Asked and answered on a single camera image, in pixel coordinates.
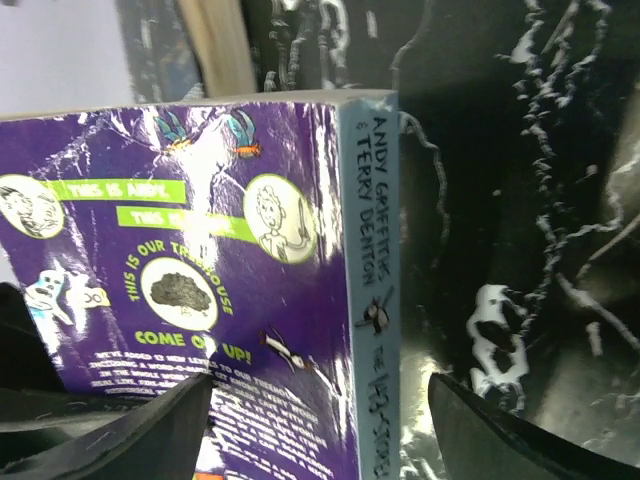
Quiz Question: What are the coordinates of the purple treehouse paperback book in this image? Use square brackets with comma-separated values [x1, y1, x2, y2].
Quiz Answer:
[1, 90, 400, 479]

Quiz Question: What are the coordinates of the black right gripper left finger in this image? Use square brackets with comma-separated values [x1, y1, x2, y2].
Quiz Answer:
[1, 373, 213, 479]

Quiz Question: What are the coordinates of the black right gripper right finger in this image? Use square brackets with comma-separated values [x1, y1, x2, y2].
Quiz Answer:
[428, 373, 639, 479]

